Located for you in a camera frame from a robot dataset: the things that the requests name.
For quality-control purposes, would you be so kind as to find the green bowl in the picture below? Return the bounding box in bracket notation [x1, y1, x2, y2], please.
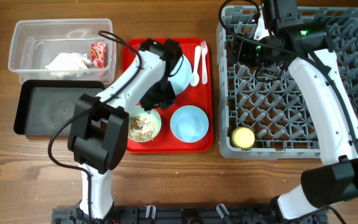
[128, 105, 162, 142]

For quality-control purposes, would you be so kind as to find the small light blue bowl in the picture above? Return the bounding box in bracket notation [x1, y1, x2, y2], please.
[170, 105, 209, 143]

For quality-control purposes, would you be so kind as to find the red snack wrapper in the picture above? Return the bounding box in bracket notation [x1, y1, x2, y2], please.
[90, 41, 106, 68]

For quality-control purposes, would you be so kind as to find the yellow plastic cup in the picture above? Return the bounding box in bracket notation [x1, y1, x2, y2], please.
[231, 127, 255, 149]

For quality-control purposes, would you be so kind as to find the white napkin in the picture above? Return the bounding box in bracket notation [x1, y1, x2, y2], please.
[45, 53, 92, 79]

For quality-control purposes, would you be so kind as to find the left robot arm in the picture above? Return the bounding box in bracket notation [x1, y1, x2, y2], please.
[68, 39, 183, 223]

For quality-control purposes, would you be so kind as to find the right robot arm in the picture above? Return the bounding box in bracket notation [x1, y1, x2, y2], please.
[234, 1, 358, 223]

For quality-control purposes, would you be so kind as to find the grey dishwasher rack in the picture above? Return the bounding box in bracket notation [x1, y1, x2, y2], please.
[216, 6, 358, 160]

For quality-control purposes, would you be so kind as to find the clear plastic waste bin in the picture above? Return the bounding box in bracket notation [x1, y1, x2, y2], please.
[8, 19, 116, 84]

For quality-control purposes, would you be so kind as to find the large light blue plate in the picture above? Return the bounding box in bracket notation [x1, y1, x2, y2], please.
[168, 55, 192, 95]

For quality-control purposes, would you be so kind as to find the white plastic spoon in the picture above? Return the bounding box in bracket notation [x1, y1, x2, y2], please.
[190, 45, 201, 86]

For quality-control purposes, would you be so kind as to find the white plastic fork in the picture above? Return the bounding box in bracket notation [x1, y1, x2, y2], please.
[201, 41, 208, 85]

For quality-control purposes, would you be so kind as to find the black plastic tray bin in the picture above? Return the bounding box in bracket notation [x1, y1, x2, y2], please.
[13, 80, 104, 136]

